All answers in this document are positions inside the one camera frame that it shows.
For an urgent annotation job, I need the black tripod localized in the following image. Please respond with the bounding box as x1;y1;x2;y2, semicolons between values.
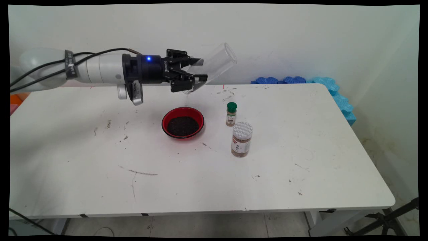
344;197;419;236

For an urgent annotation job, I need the black floor cable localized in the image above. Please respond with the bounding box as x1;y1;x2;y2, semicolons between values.
9;208;57;235

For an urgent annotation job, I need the light blue foam strip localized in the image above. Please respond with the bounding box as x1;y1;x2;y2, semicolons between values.
306;77;357;126

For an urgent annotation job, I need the black velcro strap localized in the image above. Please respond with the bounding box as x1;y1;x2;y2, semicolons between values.
65;50;78;80

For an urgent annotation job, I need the black camera cable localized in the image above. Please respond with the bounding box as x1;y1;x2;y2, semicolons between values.
10;51;97;88

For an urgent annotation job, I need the clear plastic jar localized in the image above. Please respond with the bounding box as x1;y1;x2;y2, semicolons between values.
182;43;238;95

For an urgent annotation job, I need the green-capped spice bottle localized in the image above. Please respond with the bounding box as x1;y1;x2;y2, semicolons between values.
226;102;238;127

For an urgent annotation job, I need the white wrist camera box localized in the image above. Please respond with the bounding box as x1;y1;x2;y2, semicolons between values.
116;80;145;106

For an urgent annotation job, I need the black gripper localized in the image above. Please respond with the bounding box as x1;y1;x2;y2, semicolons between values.
122;49;208;93

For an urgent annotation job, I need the white-lidded spice jar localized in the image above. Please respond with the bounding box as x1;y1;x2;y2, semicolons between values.
231;122;253;158

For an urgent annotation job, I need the red bowl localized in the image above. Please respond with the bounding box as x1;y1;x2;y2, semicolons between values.
162;107;205;139

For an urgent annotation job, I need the orange box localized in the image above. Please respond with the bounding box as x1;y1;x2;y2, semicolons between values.
10;94;30;114

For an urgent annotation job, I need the white table leg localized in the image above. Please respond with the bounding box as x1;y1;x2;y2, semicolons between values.
305;209;385;236
9;218;71;235

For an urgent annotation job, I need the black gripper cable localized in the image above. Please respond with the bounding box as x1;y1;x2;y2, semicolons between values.
10;48;143;93

